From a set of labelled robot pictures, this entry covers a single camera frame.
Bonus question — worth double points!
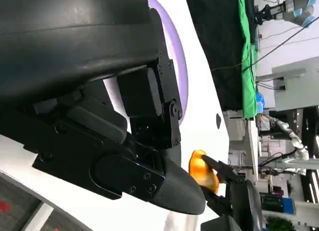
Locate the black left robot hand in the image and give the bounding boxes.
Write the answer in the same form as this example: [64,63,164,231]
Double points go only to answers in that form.
[0,0,206,216]

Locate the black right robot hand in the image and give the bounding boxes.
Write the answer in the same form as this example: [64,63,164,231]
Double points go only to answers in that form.
[200,154,264,231]

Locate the orange and white bread roll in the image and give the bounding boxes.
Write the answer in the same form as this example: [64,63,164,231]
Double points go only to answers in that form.
[188,149,220,193]

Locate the blue box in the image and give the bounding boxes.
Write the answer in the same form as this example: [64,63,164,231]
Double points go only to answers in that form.
[283,197,296,214]

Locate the lilac plate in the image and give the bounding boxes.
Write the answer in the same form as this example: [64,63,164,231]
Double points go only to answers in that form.
[143,0,188,127]

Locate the grey cabinet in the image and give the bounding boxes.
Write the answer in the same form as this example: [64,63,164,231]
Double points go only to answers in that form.
[256,57,319,112]

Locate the green cloth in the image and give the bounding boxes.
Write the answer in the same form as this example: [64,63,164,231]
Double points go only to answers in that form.
[238,0,259,120]

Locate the black cloth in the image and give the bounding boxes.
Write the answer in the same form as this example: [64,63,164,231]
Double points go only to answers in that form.
[184,0,250,112]

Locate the black cable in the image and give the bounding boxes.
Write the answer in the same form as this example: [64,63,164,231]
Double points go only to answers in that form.
[211,15,319,72]

